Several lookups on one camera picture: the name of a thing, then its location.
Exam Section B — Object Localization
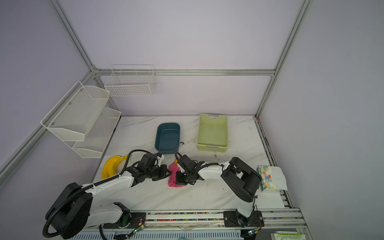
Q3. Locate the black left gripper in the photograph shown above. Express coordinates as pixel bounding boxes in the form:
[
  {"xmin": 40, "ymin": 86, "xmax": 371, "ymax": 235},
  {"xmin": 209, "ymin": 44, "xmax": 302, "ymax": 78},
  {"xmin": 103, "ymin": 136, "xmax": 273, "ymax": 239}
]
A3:
[{"xmin": 146, "ymin": 164, "xmax": 172, "ymax": 182}]

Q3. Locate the pink paper napkin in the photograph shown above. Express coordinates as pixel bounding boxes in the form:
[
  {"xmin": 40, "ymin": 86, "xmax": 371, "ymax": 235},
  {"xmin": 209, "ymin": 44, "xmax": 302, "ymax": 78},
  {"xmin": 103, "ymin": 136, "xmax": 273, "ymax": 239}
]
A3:
[{"xmin": 168, "ymin": 160, "xmax": 185, "ymax": 188}]

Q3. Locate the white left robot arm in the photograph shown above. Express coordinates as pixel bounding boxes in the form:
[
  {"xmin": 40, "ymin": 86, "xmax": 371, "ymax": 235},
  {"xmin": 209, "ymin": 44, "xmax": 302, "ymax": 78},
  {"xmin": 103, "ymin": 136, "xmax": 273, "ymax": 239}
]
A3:
[{"xmin": 43, "ymin": 151, "xmax": 172, "ymax": 239}]

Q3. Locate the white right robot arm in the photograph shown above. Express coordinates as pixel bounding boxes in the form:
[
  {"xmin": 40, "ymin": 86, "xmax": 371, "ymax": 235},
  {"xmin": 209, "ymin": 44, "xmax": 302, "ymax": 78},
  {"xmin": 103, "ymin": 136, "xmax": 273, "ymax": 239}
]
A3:
[{"xmin": 175, "ymin": 153, "xmax": 262, "ymax": 227}]

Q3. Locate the dark teal plastic bin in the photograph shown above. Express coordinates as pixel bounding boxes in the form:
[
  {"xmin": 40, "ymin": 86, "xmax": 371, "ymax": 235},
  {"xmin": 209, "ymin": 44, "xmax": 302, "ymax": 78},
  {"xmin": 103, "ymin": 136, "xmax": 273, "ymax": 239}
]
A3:
[{"xmin": 155, "ymin": 123, "xmax": 181, "ymax": 155}]

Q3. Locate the yellow banana bunch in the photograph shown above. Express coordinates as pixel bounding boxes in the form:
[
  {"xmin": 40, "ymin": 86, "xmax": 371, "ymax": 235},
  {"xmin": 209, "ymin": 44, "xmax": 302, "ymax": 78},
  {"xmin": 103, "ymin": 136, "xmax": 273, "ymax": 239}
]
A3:
[{"xmin": 102, "ymin": 155, "xmax": 128, "ymax": 180}]

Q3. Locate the light green perforated basket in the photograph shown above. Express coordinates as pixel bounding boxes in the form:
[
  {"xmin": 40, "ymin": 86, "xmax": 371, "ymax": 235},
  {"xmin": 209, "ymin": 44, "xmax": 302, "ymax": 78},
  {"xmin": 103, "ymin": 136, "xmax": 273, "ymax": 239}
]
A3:
[{"xmin": 197, "ymin": 114, "xmax": 229, "ymax": 153}]

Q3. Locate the white mesh lower shelf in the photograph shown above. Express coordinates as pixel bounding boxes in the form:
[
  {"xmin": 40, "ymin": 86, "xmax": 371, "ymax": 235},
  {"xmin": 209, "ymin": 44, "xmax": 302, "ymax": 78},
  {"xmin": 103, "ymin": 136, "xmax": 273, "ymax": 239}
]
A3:
[{"xmin": 72, "ymin": 108, "xmax": 121, "ymax": 159}]

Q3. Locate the white mesh shelf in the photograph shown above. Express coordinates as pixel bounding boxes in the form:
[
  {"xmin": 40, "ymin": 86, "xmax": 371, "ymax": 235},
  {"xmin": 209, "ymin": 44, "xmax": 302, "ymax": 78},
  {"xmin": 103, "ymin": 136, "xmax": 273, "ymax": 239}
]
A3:
[
  {"xmin": 41, "ymin": 81, "xmax": 110, "ymax": 142},
  {"xmin": 72, "ymin": 108, "xmax": 121, "ymax": 159}
]

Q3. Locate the colourful tissue pack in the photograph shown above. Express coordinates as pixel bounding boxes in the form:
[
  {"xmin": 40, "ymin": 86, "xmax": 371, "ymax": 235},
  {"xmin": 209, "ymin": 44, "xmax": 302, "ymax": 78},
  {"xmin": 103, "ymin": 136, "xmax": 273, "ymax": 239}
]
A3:
[{"xmin": 257, "ymin": 166, "xmax": 288, "ymax": 192}]

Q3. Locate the white mesh upper shelf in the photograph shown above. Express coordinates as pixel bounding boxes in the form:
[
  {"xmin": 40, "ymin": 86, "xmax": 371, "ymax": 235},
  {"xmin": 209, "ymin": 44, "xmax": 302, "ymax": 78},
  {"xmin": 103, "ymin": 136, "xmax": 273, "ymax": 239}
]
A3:
[{"xmin": 41, "ymin": 81, "xmax": 110, "ymax": 142}]

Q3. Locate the white wire wall basket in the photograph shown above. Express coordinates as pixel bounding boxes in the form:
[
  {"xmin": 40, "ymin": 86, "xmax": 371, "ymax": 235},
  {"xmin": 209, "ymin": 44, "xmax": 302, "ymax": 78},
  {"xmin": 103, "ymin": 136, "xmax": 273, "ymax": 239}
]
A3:
[{"xmin": 105, "ymin": 65, "xmax": 156, "ymax": 97}]

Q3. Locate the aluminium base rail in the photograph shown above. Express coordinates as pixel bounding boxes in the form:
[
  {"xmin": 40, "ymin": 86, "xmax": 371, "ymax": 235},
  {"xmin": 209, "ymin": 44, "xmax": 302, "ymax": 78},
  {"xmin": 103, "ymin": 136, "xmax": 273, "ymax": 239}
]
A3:
[{"xmin": 71, "ymin": 209, "xmax": 313, "ymax": 240}]

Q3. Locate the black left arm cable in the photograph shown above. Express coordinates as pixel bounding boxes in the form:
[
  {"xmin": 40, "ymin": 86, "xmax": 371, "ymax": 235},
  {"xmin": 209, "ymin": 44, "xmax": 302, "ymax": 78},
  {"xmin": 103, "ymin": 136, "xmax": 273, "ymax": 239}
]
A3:
[{"xmin": 42, "ymin": 149, "xmax": 151, "ymax": 240}]

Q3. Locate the aluminium frame post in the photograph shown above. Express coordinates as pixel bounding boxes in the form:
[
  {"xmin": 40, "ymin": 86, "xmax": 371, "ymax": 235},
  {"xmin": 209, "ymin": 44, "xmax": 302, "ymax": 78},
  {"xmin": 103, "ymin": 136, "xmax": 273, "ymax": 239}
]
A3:
[{"xmin": 255, "ymin": 0, "xmax": 313, "ymax": 118}]

